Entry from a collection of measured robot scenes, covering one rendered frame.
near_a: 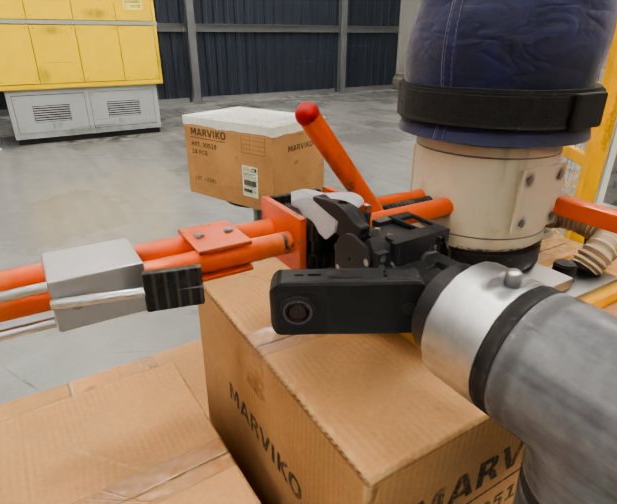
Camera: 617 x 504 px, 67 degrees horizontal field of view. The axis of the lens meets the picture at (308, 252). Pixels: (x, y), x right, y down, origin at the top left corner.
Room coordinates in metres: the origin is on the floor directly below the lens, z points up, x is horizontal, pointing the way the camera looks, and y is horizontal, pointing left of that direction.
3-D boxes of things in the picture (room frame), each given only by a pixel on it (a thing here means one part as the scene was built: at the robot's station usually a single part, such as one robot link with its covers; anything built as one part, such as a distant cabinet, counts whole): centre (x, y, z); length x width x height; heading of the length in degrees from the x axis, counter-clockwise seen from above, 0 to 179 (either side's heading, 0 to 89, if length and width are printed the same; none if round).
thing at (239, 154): (2.41, 0.27, 0.82); 0.60 x 0.40 x 0.40; 52
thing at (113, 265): (0.34, 0.18, 1.19); 0.07 x 0.07 x 0.04; 31
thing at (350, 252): (0.34, -0.08, 1.20); 0.12 x 0.09 x 0.08; 32
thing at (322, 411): (0.58, -0.20, 0.87); 0.60 x 0.40 x 0.40; 121
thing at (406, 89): (0.58, -0.22, 1.31); 0.23 x 0.23 x 0.04
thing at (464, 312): (0.27, -0.12, 1.20); 0.09 x 0.05 x 0.10; 122
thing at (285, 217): (0.46, -0.01, 1.20); 0.10 x 0.08 x 0.06; 31
